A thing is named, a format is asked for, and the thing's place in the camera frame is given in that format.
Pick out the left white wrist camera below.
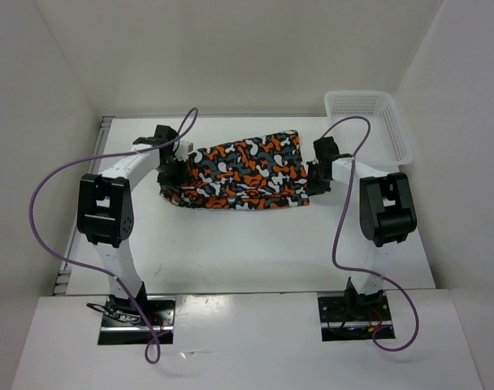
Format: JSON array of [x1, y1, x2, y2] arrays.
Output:
[[173, 141, 193, 161]]

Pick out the purple cable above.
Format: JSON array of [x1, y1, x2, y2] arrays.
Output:
[[320, 116, 420, 351], [28, 106, 199, 362]]

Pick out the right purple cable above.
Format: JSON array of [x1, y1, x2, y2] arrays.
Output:
[[320, 116, 420, 351]]

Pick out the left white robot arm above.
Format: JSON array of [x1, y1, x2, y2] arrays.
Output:
[[76, 125, 193, 325]]

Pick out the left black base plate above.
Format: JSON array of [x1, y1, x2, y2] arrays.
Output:
[[93, 297, 176, 346]]

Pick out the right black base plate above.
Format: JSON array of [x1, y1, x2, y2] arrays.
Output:
[[317, 292, 396, 342]]

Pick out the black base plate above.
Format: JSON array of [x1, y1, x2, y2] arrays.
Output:
[[317, 292, 396, 342], [93, 297, 176, 346]]

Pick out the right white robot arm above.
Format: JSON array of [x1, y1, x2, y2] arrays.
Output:
[[308, 136, 417, 319]]

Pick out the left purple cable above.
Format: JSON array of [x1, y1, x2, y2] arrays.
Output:
[[28, 106, 199, 362]]

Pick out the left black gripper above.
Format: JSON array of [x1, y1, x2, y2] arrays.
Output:
[[156, 156, 188, 195]]

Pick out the white plastic basket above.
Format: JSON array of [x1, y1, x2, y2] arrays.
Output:
[[324, 90, 414, 168]]

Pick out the orange camouflage shorts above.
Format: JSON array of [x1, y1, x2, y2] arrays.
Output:
[[157, 130, 310, 210]]

